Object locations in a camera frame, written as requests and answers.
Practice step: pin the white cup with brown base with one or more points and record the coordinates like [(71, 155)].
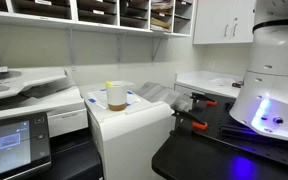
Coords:
[(116, 95)]

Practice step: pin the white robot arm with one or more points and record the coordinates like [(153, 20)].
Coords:
[(262, 103)]

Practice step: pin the black clamp orange tip front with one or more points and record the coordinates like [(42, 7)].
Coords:
[(181, 115)]

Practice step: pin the black clamp orange tip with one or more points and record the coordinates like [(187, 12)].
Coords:
[(200, 97), (181, 115)]

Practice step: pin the paper sheet with blue tape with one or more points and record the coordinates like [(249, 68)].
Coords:
[(100, 98)]

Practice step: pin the black clamp orange tip rear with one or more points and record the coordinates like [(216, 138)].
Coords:
[(200, 97)]

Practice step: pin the white printer finisher unit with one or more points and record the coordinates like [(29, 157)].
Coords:
[(127, 140)]

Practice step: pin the white countertop with drawers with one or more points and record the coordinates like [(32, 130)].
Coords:
[(206, 82)]

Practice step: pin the black perforated mounting board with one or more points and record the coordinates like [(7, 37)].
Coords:
[(223, 129)]

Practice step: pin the small dark object on counter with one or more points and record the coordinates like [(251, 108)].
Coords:
[(236, 85)]

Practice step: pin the large office printer copier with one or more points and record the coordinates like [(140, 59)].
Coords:
[(51, 90)]

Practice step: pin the printer touchscreen control panel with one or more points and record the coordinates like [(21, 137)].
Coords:
[(24, 146)]

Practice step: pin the white wall mail sorter shelf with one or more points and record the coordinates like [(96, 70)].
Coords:
[(153, 18)]

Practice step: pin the white wall cabinet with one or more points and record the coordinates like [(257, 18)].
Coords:
[(224, 21)]

